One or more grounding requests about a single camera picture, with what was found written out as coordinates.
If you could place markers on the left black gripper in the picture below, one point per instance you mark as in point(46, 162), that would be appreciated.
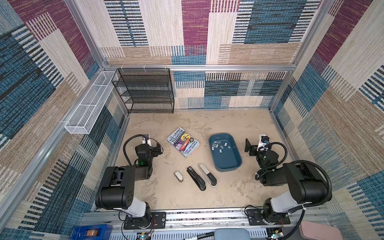
point(154, 149)

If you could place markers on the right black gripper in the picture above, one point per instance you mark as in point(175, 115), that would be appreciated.
point(253, 148)

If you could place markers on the teal plastic tray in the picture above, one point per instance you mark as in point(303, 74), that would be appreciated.
point(229, 160)

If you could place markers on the small white mini stapler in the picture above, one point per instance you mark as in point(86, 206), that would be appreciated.
point(179, 176)

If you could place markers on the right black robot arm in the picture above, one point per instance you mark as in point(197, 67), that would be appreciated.
point(309, 184)

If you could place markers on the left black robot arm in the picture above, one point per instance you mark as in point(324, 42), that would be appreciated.
point(117, 189)

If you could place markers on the treehouse paperback book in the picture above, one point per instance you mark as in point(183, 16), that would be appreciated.
point(183, 142)

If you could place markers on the staple strips in tray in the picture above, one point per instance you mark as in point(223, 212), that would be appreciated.
point(220, 146)

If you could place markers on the grey blue chair back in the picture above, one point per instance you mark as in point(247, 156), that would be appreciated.
point(231, 234)

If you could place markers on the blue box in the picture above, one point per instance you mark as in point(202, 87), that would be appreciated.
point(96, 232)

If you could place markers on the pink case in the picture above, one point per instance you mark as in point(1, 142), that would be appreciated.
point(314, 231)

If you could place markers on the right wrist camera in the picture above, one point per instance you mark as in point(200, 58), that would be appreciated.
point(264, 140)

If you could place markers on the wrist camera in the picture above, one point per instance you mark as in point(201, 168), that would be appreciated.
point(264, 140)
point(146, 140)

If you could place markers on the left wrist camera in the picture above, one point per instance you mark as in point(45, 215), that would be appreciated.
point(146, 140)

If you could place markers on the black wire mesh shelf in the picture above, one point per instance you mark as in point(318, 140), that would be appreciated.
point(145, 90)

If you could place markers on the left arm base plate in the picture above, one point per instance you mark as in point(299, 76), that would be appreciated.
point(153, 220)

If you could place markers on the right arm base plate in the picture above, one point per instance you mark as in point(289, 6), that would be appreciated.
point(257, 217)

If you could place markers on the white wire mesh basket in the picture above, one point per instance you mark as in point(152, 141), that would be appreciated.
point(87, 112)

